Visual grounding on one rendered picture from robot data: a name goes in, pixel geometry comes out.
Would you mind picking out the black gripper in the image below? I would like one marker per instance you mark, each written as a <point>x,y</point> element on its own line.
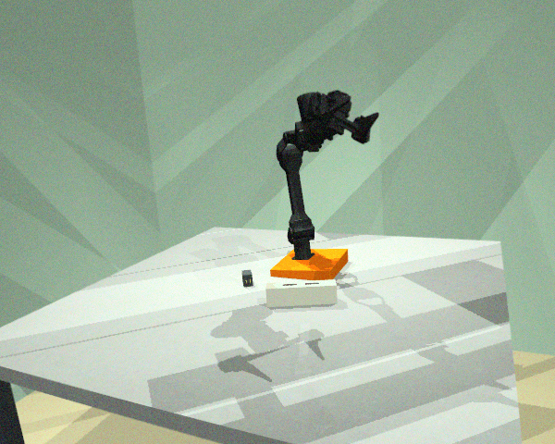
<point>330,121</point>

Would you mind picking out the black two-prong plug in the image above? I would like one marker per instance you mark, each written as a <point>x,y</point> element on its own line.
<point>247,278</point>

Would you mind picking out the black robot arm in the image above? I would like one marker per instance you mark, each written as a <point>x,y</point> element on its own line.
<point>303,138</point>

